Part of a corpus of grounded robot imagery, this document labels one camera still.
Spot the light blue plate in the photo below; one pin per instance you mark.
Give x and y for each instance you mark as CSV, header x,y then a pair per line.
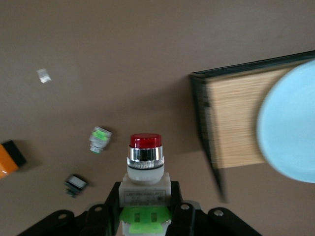
x,y
290,123

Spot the red push button switch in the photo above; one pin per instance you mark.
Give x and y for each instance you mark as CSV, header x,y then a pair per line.
x,y
145,157

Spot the green push button switch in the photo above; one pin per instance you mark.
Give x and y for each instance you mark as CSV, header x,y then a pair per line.
x,y
99,137

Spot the brown tape patch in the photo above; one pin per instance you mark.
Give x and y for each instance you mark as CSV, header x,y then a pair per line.
x,y
43,75

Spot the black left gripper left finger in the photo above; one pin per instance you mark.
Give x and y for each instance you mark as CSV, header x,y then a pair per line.
x,y
98,221

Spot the white rectangular push button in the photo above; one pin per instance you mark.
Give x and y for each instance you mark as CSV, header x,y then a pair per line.
x,y
76,183

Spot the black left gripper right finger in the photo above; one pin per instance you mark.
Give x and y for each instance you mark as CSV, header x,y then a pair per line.
x,y
189,221

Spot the light wooden board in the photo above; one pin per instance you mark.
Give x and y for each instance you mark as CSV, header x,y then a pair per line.
x,y
233,118

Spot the orange button enclosure box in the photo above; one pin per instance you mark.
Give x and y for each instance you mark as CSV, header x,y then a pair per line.
x,y
7,162

